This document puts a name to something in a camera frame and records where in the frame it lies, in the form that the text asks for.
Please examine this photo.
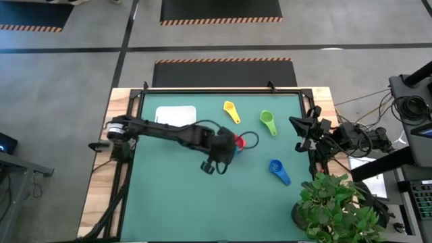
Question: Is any black plant pot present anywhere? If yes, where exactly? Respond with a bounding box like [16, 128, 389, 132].
[290, 201, 308, 231]

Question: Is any green leafy plant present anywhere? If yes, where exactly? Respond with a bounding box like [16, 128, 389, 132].
[296, 171, 388, 243]

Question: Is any grey equipment stand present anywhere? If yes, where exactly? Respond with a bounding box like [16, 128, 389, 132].
[387, 74, 432, 169]

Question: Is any red measuring cup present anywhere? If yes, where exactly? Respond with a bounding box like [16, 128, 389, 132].
[234, 134, 248, 152]

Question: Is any black keyboard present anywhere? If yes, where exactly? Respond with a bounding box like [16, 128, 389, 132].
[410, 178, 432, 222]

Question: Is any dark tablet screen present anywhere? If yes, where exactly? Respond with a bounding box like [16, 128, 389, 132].
[0, 132, 19, 155]

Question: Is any black stand pole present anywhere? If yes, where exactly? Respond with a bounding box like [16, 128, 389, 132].
[404, 60, 432, 87]

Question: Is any green measuring cup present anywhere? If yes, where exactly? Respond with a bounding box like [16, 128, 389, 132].
[259, 109, 279, 137]

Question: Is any white paper sheet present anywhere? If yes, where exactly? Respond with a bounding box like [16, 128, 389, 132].
[347, 155, 388, 199]

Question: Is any blue measuring cup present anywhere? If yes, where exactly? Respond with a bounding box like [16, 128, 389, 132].
[269, 159, 292, 186]

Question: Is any white plastic basket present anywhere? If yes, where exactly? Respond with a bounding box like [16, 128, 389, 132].
[155, 105, 197, 128]

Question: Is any black striped-edge floor mat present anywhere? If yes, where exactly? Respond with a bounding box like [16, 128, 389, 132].
[151, 57, 298, 88]
[0, 0, 74, 34]
[159, 0, 284, 27]

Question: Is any dark laptop screen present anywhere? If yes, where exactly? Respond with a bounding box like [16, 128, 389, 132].
[410, 121, 432, 139]

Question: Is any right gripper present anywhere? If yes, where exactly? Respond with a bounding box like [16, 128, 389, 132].
[289, 105, 334, 153]

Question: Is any coiled black cable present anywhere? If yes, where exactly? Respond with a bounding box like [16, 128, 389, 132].
[392, 95, 432, 123]

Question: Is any yellow measuring cup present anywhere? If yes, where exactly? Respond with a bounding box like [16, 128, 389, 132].
[223, 100, 242, 125]

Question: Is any green table mat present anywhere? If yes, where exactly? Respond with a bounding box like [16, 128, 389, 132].
[120, 92, 313, 242]

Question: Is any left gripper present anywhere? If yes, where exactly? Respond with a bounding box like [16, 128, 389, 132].
[201, 127, 238, 175]

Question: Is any grey metal desk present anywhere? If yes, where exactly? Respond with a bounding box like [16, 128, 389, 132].
[0, 151, 55, 243]

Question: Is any black metal table frame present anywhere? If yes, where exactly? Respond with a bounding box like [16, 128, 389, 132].
[76, 80, 320, 243]

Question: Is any black diagonal beam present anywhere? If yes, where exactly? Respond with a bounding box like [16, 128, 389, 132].
[349, 146, 416, 183]

